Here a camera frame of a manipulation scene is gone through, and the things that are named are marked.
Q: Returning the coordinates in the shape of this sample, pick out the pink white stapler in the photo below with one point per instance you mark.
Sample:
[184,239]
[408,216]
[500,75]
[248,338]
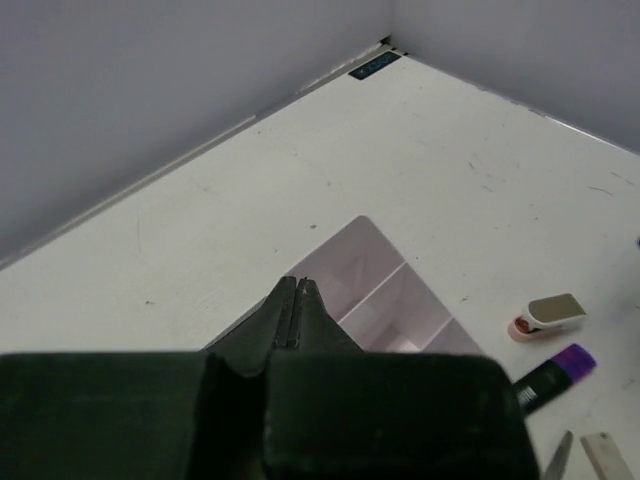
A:
[547,316]

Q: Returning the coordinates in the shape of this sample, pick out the grey white eraser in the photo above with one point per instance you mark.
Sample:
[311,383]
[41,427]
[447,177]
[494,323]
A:
[605,457]

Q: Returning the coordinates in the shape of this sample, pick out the purple highlighter marker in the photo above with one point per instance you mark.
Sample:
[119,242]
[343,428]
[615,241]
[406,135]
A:
[553,378]

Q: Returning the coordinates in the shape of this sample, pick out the dark table label left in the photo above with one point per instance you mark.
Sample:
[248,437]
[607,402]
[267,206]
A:
[374,65]

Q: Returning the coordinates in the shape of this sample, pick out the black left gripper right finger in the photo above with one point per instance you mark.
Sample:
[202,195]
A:
[348,414]

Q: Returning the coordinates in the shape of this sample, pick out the white left storage container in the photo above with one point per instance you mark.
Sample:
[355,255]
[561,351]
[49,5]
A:
[353,293]

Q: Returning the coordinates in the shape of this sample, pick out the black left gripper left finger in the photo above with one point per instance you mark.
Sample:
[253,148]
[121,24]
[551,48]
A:
[137,415]

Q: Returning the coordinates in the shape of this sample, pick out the black handled scissors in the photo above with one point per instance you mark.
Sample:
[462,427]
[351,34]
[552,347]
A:
[556,467]

